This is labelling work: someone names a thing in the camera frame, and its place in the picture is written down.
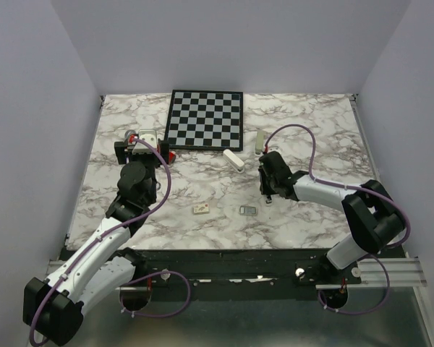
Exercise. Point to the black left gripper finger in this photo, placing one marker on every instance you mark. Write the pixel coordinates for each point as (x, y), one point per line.
(120, 152)
(164, 150)

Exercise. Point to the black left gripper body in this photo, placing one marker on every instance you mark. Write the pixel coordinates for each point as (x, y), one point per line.
(151, 162)

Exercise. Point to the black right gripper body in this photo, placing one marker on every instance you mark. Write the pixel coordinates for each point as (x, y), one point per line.
(267, 183)

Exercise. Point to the grey staple strip tray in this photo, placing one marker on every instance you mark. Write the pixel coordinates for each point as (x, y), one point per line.
(248, 210)

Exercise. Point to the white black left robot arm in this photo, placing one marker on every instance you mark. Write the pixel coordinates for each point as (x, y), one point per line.
(55, 308)

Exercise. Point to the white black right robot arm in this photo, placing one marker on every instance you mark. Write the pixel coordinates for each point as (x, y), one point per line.
(373, 219)

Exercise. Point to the pale green stapler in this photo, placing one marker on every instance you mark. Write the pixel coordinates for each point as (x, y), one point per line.
(259, 142)

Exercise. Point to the red glitter toy microphone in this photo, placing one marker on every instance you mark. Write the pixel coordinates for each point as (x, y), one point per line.
(130, 137)

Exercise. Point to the black white chessboard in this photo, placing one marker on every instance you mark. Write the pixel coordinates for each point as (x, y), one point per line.
(205, 120)

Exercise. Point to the small staple box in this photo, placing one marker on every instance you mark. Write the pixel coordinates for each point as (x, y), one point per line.
(201, 209)

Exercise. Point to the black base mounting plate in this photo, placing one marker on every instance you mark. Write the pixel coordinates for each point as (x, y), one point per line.
(210, 275)

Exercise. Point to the aluminium rail right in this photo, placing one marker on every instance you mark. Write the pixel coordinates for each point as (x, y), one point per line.
(368, 273)

